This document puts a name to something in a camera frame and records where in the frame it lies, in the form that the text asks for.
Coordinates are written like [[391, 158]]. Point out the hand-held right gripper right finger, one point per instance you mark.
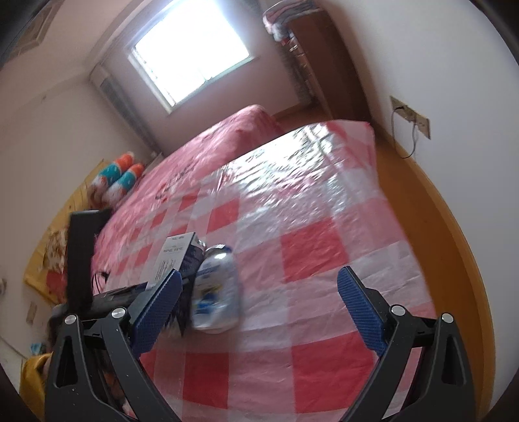
[[361, 310]]

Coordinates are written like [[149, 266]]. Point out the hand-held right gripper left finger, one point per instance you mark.
[[158, 308]]

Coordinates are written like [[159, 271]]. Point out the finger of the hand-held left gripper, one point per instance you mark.
[[83, 259]]

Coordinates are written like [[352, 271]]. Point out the white tube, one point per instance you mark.
[[215, 292]]

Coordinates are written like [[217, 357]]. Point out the white and navy carton box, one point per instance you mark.
[[174, 251]]

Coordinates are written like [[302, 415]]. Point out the yellow patterned headboard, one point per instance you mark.
[[48, 251]]

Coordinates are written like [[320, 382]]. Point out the red checkered plastic tablecloth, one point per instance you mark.
[[308, 251]]

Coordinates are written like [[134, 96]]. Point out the bed with pink sheet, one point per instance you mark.
[[227, 138]]

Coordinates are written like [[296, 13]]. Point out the bright window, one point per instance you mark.
[[190, 52]]

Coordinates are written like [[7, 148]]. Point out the brown wooden cabinet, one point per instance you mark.
[[336, 73]]

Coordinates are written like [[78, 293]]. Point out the folded blankets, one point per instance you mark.
[[288, 16]]

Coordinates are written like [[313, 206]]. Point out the beige wall socket strip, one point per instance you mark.
[[411, 117]]

